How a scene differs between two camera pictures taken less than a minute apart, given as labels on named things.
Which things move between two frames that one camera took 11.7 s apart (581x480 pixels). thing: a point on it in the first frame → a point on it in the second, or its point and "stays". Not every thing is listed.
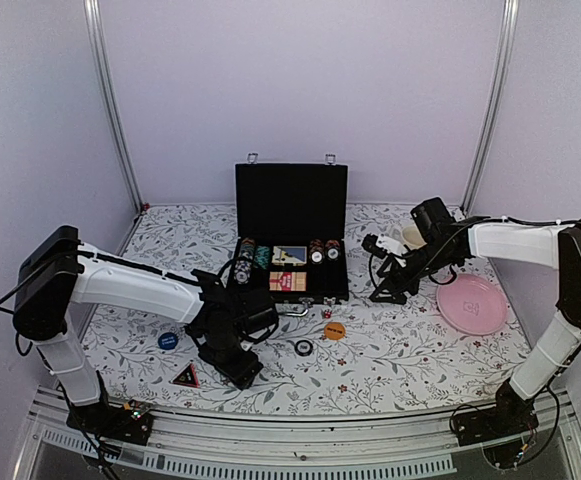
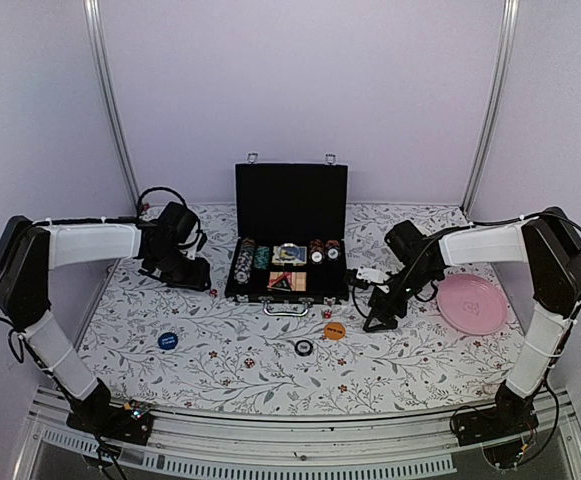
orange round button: [334, 331] stays
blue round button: [167, 340] stays
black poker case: [292, 231] stays
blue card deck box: [296, 255] stays
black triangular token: [187, 377] → [282, 283]
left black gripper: [241, 374] → [196, 281]
